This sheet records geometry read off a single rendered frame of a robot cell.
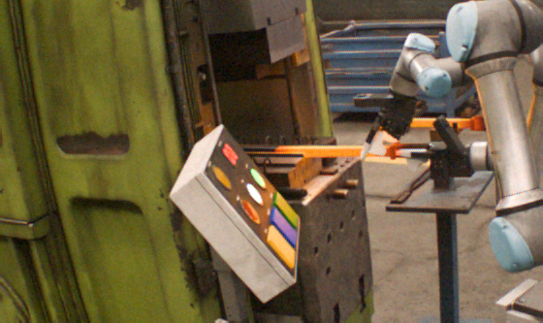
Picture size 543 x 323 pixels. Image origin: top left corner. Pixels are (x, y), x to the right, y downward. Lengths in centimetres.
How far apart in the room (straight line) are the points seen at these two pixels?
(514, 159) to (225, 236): 56
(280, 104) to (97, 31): 72
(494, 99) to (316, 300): 91
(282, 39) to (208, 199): 72
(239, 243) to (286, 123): 102
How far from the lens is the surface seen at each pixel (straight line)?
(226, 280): 168
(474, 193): 262
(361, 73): 614
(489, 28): 148
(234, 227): 146
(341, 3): 1116
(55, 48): 208
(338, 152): 211
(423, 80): 185
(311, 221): 207
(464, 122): 247
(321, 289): 216
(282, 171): 209
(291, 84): 240
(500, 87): 148
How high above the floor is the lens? 161
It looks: 15 degrees down
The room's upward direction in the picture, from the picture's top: 9 degrees counter-clockwise
